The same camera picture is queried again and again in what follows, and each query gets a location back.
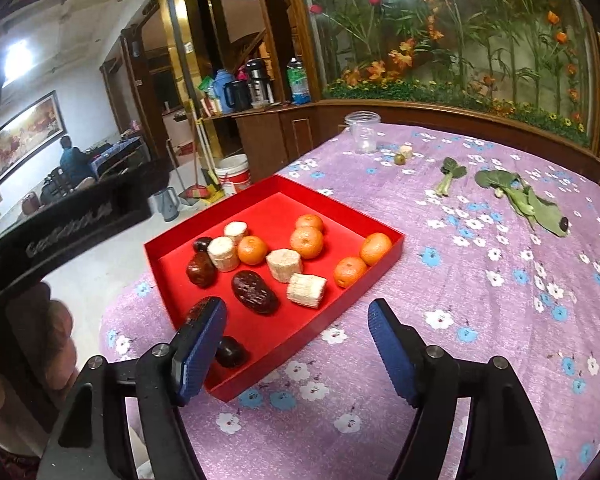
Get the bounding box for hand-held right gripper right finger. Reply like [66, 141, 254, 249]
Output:
[368, 298, 556, 480]

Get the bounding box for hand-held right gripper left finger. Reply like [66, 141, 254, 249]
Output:
[42, 296, 228, 480]

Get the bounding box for dried red date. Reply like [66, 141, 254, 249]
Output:
[186, 252, 219, 289]
[184, 302, 248, 369]
[231, 270, 282, 317]

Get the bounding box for red shallow box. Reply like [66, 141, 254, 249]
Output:
[143, 174, 406, 403]

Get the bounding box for mandarin orange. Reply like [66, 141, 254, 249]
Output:
[289, 226, 325, 260]
[295, 213, 325, 233]
[333, 256, 368, 289]
[236, 235, 270, 266]
[360, 232, 394, 267]

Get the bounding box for person's left hand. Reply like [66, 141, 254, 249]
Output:
[36, 284, 77, 392]

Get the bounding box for dark wooden chair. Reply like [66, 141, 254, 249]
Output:
[40, 167, 76, 201]

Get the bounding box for table with printed cloth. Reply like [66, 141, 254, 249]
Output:
[90, 135, 148, 176]

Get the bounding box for grey thermos jug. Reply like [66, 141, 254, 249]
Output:
[152, 186, 182, 222]

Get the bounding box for yellow broom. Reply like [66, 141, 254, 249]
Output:
[192, 100, 223, 196]

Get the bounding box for white plastic bucket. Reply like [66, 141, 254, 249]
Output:
[214, 155, 252, 196]

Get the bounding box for small bok choy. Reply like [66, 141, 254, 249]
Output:
[434, 156, 467, 197]

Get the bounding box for leafy green vegetables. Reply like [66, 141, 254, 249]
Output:
[474, 169, 571, 238]

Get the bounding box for clear plastic jar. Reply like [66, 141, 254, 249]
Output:
[344, 111, 382, 156]

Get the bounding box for blue thermos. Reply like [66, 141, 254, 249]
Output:
[212, 69, 233, 113]

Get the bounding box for brown wooden cabinet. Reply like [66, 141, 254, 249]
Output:
[152, 0, 600, 196]

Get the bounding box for black kettle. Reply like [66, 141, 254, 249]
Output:
[224, 80, 252, 113]

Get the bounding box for green label water bottle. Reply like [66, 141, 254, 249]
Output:
[286, 56, 311, 107]

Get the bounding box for artificial flower glass display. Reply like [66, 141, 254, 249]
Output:
[300, 0, 598, 148]

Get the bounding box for framed wall painting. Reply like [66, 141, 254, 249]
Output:
[0, 90, 67, 186]

